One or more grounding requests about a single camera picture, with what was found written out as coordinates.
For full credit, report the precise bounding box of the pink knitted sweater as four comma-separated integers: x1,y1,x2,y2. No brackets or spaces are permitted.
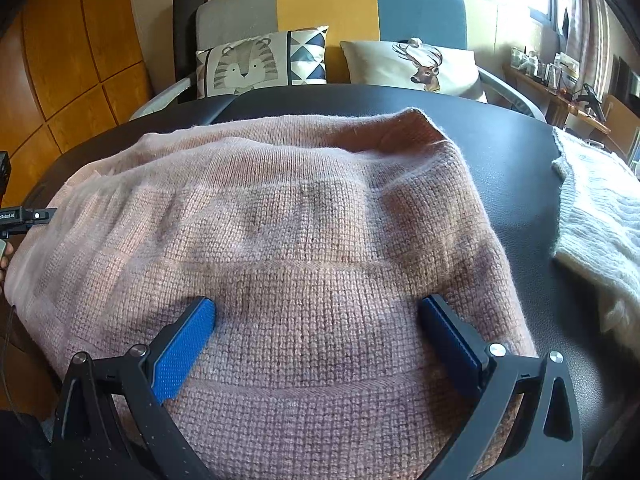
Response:
4,109,535,479

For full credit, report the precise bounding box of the cream knitted sweater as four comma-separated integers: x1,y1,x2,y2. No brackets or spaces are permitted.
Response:
552,128,639,354

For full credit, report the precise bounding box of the black rolled mat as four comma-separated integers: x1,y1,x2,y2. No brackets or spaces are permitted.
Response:
171,0,207,80

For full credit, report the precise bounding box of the tiger print cushion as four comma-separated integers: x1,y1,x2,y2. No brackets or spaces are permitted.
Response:
195,25,329,99

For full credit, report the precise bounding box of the wooden cabinet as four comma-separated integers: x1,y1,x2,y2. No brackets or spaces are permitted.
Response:
603,94,639,159

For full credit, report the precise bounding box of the wooden side table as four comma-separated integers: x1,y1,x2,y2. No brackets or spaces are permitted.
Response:
502,61,611,136

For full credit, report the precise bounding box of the deer print cushion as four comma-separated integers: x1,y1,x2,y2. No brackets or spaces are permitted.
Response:
341,38,487,103

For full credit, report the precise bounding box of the grey yellow blue sofa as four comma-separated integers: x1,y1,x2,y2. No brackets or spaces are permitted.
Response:
134,0,544,119

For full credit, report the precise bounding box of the pink curtain left window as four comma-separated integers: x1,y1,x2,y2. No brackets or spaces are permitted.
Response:
566,0,611,94

